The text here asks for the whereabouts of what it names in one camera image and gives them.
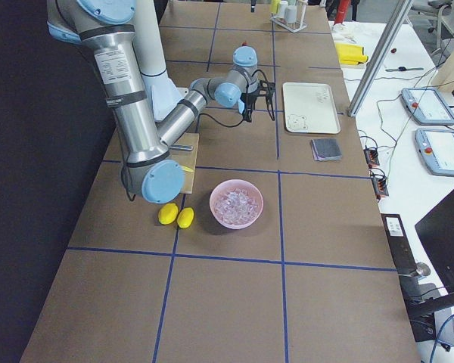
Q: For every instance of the white wire cup rack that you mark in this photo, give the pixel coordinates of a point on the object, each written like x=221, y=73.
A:
x=289, y=15

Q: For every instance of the metal handle tool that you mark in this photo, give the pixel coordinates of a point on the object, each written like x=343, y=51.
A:
x=182, y=147

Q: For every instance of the teach pendant far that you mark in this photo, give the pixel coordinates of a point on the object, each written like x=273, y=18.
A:
x=427, y=106

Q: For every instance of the teach pendant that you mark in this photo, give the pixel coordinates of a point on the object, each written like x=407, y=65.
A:
x=427, y=106
x=436, y=148

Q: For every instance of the yellow lemon near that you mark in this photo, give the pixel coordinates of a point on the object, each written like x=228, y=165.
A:
x=185, y=217

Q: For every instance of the yellow lemon far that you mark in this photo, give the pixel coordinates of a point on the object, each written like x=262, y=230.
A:
x=168, y=213

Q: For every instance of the smart watch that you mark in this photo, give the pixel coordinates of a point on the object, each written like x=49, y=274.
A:
x=404, y=69

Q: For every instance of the teach pendant near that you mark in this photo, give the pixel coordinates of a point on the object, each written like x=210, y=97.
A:
x=436, y=148

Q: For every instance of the yellow lemon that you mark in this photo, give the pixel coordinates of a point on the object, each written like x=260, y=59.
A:
x=185, y=217
x=168, y=213

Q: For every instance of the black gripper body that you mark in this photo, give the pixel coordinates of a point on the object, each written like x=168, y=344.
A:
x=249, y=101

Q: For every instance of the cream bear tray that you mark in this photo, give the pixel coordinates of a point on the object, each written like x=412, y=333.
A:
x=310, y=108

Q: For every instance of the pink bowl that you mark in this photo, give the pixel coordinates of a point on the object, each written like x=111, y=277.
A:
x=236, y=203

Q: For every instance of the aluminium frame post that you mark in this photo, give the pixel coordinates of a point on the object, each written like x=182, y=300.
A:
x=383, y=46

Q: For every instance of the wooden cutting board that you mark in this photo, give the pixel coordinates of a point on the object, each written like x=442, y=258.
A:
x=187, y=159

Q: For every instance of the yellow cloth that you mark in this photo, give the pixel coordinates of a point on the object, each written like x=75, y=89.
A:
x=350, y=54

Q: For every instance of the black laptop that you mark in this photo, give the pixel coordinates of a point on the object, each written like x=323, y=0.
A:
x=436, y=234

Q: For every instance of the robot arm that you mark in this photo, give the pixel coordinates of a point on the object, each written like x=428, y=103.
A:
x=151, y=113

